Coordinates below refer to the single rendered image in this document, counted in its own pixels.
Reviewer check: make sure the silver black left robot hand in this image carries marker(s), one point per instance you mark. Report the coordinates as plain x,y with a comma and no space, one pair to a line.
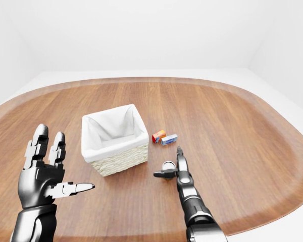
34,183

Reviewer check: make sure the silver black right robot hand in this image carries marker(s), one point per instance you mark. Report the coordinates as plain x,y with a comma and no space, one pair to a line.
180,168

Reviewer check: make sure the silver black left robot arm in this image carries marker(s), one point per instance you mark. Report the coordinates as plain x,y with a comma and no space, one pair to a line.
32,224

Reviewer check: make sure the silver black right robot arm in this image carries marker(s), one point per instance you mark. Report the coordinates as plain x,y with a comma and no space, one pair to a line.
200,216

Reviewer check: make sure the white lined wicker basket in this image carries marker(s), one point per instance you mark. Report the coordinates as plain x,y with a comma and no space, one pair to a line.
115,139

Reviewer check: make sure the small blue white food box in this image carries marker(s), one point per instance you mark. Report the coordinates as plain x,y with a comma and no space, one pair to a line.
169,139

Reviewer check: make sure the small orange red food box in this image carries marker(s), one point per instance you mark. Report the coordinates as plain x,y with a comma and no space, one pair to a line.
158,136

